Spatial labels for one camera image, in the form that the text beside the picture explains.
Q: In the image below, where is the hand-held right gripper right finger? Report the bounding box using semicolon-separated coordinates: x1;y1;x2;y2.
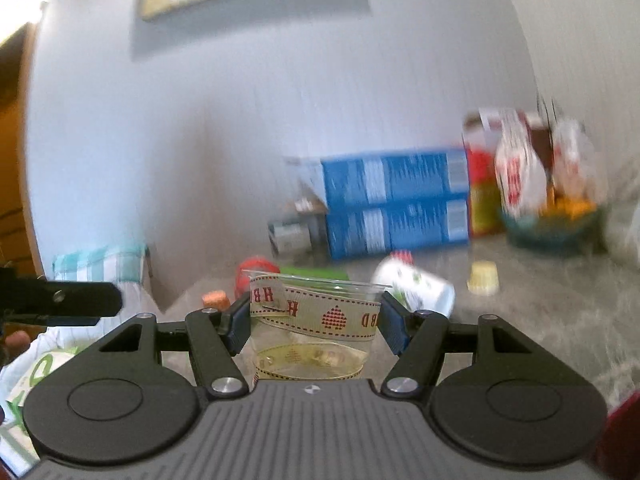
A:
380;292;544;402

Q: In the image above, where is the white bag with red print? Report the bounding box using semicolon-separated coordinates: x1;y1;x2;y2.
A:
550;119;602;203

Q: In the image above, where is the white and green bag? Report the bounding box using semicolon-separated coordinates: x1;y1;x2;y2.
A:
0;342;83;478

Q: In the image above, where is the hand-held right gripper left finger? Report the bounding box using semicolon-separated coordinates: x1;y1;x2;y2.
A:
97;291;252;402

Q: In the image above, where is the blue cardboard box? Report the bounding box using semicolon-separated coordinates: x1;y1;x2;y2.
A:
324;195;472;262
286;148;472;212

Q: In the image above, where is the cream ribbon with red print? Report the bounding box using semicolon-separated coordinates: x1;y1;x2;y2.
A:
248;274;383;343

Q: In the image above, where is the clear plastic cup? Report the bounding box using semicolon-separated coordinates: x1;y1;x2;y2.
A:
242;270;394;385

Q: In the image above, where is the wooden door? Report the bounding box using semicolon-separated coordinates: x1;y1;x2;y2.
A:
0;22;43;281

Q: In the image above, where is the teal checked cloth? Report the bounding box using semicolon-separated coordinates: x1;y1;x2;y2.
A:
52;243;152;287

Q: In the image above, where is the red and green carton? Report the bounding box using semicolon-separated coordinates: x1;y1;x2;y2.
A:
462;109;507;239

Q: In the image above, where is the person's left hand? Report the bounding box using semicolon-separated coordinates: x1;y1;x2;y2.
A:
2;330;34;362

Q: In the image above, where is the brown carton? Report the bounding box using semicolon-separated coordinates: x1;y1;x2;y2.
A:
524;114;557;173

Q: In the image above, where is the green flat object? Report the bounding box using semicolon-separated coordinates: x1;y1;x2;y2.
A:
279;265;351;284

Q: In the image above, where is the teal bowl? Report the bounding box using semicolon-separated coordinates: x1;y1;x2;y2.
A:
499;204;607;262

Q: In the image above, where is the orange fruit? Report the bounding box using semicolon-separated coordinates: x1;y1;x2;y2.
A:
542;198;597;218

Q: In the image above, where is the white carton with red print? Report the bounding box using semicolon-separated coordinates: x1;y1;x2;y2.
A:
494;109;549;217

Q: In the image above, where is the small yellow cup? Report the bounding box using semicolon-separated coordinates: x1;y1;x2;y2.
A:
467;261;500;295

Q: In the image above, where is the red round object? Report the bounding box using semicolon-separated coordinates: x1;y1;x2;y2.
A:
236;256;279;302

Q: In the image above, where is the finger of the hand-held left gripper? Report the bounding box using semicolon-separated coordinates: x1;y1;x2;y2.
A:
0;266;124;327

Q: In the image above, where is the white cup with green print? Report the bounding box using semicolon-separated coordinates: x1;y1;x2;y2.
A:
371;251;456;319

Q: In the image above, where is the grey metal can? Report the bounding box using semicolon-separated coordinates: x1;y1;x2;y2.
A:
267;214;330;267

